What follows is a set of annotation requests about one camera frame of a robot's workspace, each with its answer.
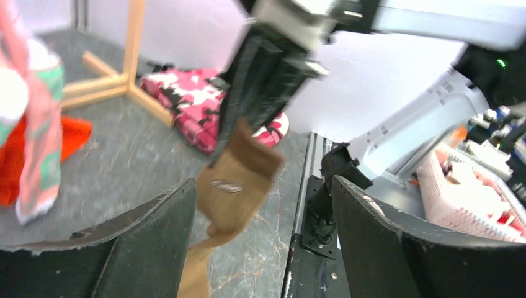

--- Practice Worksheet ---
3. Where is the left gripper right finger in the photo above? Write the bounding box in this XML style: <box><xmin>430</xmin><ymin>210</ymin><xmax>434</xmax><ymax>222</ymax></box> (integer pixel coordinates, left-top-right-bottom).
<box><xmin>332</xmin><ymin>176</ymin><xmax>525</xmax><ymax>297</ymax></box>

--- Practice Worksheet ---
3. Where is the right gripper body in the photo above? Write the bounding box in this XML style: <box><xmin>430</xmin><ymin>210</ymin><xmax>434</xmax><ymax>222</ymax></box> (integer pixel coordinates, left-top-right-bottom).
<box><xmin>230</xmin><ymin>0</ymin><xmax>383</xmax><ymax>83</ymax></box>

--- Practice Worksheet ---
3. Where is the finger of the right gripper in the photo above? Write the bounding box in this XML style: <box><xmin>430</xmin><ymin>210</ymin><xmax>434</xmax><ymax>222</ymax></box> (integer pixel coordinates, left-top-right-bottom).
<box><xmin>210</xmin><ymin>36</ymin><xmax>308</xmax><ymax>166</ymax></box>

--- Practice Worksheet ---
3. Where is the wooden drying rack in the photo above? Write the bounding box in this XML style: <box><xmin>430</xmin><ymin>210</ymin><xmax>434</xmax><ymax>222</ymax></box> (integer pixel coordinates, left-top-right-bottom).
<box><xmin>62</xmin><ymin>0</ymin><xmax>174</xmax><ymax>127</ymax></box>

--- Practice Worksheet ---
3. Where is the orange shirt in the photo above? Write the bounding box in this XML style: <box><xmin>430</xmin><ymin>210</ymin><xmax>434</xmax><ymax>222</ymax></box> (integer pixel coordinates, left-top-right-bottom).
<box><xmin>1</xmin><ymin>116</ymin><xmax>92</xmax><ymax>207</ymax></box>

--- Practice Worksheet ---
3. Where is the pink sock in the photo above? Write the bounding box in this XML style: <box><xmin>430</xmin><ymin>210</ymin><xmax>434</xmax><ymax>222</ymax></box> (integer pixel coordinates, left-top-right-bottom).
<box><xmin>1</xmin><ymin>1</ymin><xmax>29</xmax><ymax>145</ymax></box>
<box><xmin>15</xmin><ymin>37</ymin><xmax>65</xmax><ymax>225</ymax></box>

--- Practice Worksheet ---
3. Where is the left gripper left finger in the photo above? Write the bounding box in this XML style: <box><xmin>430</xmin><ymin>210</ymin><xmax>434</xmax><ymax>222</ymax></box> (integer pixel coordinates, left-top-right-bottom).
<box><xmin>1</xmin><ymin>179</ymin><xmax>197</xmax><ymax>297</ymax></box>

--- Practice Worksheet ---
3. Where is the pink camouflage backpack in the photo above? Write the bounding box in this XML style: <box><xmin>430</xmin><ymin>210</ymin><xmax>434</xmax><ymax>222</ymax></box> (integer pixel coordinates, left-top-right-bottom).
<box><xmin>137</xmin><ymin>66</ymin><xmax>290</xmax><ymax>155</ymax></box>

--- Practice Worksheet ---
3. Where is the pink perforated basket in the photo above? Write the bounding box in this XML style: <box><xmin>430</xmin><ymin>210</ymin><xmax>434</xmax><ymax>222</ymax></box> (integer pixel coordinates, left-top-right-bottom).
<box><xmin>416</xmin><ymin>145</ymin><xmax>525</xmax><ymax>243</ymax></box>

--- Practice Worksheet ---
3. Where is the brown tan sock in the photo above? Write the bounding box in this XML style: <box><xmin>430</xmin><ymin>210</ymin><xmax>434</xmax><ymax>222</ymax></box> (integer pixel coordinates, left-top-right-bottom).
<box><xmin>177</xmin><ymin>119</ymin><xmax>283</xmax><ymax>297</ymax></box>

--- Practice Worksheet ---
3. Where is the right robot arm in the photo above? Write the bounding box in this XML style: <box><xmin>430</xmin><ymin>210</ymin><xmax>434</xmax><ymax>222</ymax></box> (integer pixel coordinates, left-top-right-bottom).
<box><xmin>211</xmin><ymin>1</ymin><xmax>525</xmax><ymax>226</ymax></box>

